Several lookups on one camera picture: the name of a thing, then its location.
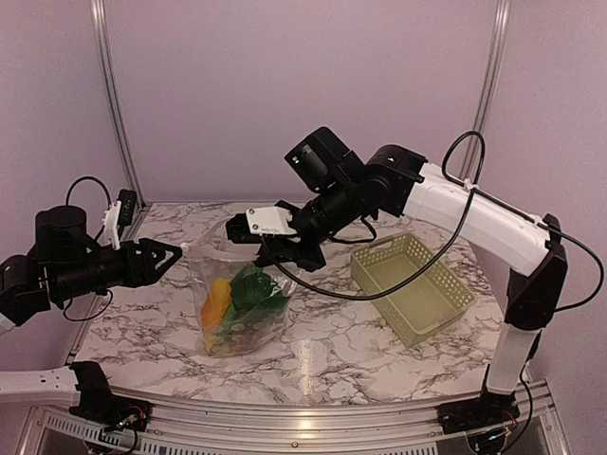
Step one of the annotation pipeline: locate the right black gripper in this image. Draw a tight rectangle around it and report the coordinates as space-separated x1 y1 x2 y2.
254 177 362 272

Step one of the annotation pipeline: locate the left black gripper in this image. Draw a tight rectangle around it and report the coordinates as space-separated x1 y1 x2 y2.
50 237 181 302

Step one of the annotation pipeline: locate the green white bok choy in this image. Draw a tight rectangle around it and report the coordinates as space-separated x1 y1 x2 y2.
221 264 290 330

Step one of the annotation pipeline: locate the clear zip top bag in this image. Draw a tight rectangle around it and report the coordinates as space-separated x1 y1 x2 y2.
181 220 296 357

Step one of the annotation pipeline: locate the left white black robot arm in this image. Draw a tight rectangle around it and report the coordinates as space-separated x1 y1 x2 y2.
1 238 182 422

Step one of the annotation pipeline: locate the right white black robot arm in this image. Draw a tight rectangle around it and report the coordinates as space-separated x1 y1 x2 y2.
245 127 568 431

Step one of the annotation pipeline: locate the beige perforated plastic basket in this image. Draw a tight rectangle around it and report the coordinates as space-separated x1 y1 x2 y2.
350 232 476 348

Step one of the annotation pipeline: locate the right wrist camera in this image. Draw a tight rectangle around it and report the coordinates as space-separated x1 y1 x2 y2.
226 206 299 244

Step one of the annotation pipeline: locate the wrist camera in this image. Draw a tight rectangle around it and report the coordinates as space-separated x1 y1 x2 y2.
100 189 138 250
226 206 299 244

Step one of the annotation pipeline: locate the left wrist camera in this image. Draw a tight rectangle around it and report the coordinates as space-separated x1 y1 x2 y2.
100 189 138 250

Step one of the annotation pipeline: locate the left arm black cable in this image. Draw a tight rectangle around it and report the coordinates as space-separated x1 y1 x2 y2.
61 175 115 322

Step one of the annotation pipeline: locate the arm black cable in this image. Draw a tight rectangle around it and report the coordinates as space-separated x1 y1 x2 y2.
260 130 606 314
61 175 115 322

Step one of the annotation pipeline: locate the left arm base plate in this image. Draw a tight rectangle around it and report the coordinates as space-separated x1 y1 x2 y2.
68 394 152 432

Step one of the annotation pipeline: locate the front aluminium rail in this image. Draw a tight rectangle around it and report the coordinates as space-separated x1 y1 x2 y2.
8 380 572 454

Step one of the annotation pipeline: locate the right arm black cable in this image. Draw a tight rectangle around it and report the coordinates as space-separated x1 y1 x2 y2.
260 130 606 314

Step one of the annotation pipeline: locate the left aluminium frame post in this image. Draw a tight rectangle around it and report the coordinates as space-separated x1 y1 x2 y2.
90 0 146 211

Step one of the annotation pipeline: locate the aluminium frame post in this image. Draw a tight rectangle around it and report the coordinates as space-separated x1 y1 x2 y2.
90 0 146 211
471 0 512 138

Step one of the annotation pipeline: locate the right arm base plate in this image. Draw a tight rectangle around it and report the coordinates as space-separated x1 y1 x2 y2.
437 397 521 434

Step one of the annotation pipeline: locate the right aluminium frame post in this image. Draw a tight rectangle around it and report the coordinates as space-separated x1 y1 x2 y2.
471 0 512 138

